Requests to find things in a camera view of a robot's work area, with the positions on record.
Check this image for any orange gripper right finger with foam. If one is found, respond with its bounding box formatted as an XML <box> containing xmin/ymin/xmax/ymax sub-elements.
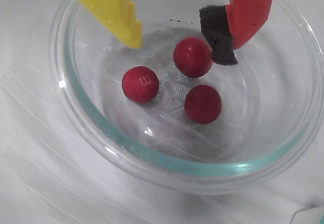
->
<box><xmin>198</xmin><ymin>0</ymin><xmax>277</xmax><ymax>65</ymax></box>

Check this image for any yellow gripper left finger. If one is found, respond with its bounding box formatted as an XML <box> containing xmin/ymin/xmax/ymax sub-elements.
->
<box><xmin>58</xmin><ymin>0</ymin><xmax>142</xmax><ymax>49</ymax></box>

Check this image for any red round candy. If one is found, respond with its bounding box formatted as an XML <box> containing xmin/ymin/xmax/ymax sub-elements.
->
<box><xmin>173</xmin><ymin>37</ymin><xmax>213</xmax><ymax>78</ymax></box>
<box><xmin>121</xmin><ymin>66</ymin><xmax>160</xmax><ymax>104</ymax></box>
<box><xmin>184</xmin><ymin>84</ymin><xmax>223</xmax><ymax>125</ymax></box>

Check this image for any glass bowl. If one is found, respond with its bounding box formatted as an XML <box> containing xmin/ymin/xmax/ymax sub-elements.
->
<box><xmin>48</xmin><ymin>0</ymin><xmax>324</xmax><ymax>196</ymax></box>

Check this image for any white tablecloth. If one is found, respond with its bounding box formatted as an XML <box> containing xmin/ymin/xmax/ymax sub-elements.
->
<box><xmin>0</xmin><ymin>0</ymin><xmax>324</xmax><ymax>224</ymax></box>

